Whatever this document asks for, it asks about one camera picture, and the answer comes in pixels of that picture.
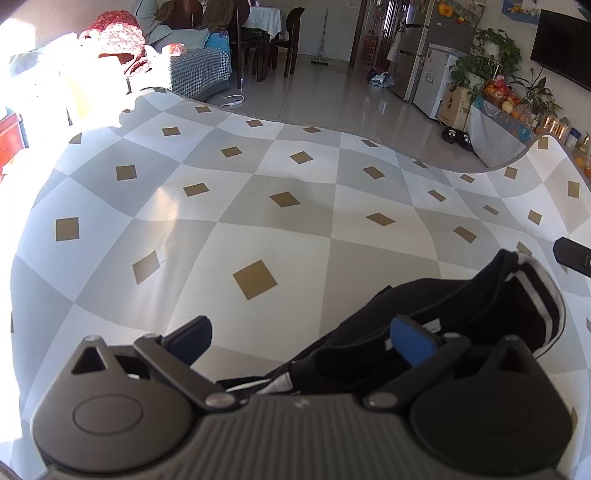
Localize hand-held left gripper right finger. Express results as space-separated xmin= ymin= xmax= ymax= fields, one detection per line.
xmin=363 ymin=315 xmax=540 ymax=411

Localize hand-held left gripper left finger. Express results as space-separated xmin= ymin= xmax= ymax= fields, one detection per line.
xmin=69 ymin=315 xmax=239 ymax=413

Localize black t-shirt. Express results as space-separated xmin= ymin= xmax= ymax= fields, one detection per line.
xmin=217 ymin=249 xmax=567 ymax=398

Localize gold cans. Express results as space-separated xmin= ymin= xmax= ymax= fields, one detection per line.
xmin=538 ymin=115 xmax=571 ymax=148

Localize marble cabinet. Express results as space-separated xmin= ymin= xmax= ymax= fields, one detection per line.
xmin=466 ymin=99 xmax=542 ymax=168

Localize pile of fruit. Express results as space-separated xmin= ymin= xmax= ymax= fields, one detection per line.
xmin=482 ymin=78 xmax=539 ymax=128

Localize cardboard box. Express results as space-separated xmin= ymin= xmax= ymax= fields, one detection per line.
xmin=437 ymin=85 xmax=472 ymax=131

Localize black television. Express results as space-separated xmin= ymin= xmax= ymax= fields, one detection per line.
xmin=529 ymin=8 xmax=591 ymax=91

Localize leafy potted plant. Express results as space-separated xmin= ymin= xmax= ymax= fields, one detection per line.
xmin=449 ymin=28 xmax=522 ymax=100

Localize small white refrigerator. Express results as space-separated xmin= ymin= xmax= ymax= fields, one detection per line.
xmin=412 ymin=42 xmax=468 ymax=120

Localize silver refrigerator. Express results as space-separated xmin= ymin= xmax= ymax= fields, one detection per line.
xmin=388 ymin=0 xmax=476 ymax=103

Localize plastic bag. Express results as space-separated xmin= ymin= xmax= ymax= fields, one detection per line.
xmin=368 ymin=67 xmax=396 ymax=89

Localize red wooden cabinet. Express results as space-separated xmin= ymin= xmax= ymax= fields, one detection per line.
xmin=0 ymin=113 xmax=28 ymax=172

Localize houndstooth blanket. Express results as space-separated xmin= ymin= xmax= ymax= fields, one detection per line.
xmin=167 ymin=46 xmax=234 ymax=93

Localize dark wooden chair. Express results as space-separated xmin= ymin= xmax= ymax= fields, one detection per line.
xmin=229 ymin=0 xmax=269 ymax=89
xmin=270 ymin=7 xmax=301 ymax=78
xmin=161 ymin=0 xmax=204 ymax=29

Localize red shelf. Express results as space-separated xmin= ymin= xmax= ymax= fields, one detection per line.
xmin=365 ymin=28 xmax=380 ymax=66

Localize grey pillow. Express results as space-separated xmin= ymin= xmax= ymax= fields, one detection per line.
xmin=134 ymin=0 xmax=208 ymax=51

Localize red patterned cloth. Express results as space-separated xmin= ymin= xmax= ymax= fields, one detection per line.
xmin=81 ymin=11 xmax=149 ymax=77

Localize brown garment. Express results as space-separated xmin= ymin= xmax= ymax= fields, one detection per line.
xmin=198 ymin=0 xmax=239 ymax=33

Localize dining table with white cloth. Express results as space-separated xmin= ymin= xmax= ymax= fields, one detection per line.
xmin=240 ymin=4 xmax=283 ymax=38

